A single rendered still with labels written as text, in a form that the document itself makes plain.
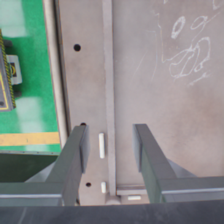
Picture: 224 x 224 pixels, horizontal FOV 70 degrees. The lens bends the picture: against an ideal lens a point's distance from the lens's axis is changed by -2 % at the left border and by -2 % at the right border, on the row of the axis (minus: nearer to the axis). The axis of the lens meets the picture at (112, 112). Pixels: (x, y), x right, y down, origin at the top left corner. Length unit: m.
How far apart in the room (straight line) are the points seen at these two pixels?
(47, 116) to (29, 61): 0.59
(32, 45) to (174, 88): 1.63
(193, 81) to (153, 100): 0.09
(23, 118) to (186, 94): 1.83
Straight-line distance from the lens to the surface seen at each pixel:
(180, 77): 0.35
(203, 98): 0.38
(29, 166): 1.14
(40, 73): 1.82
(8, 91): 1.63
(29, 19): 1.88
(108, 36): 0.31
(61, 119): 0.47
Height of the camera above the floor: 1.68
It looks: 73 degrees down
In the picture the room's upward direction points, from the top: 177 degrees clockwise
